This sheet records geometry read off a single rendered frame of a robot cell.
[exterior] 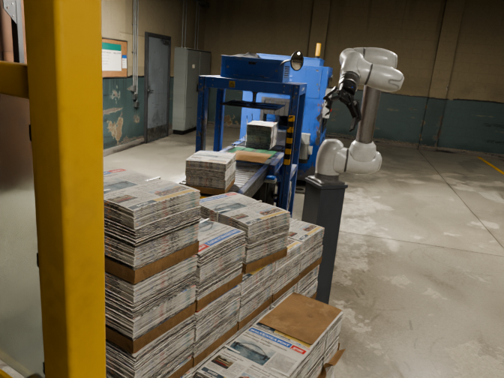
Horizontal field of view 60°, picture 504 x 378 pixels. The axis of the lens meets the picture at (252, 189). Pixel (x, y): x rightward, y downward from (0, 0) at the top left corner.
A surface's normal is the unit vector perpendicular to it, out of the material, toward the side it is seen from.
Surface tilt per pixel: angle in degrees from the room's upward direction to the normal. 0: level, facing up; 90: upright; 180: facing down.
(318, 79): 90
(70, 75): 90
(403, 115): 90
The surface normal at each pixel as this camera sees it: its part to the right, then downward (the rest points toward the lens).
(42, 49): -0.53, 0.19
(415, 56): -0.22, 0.25
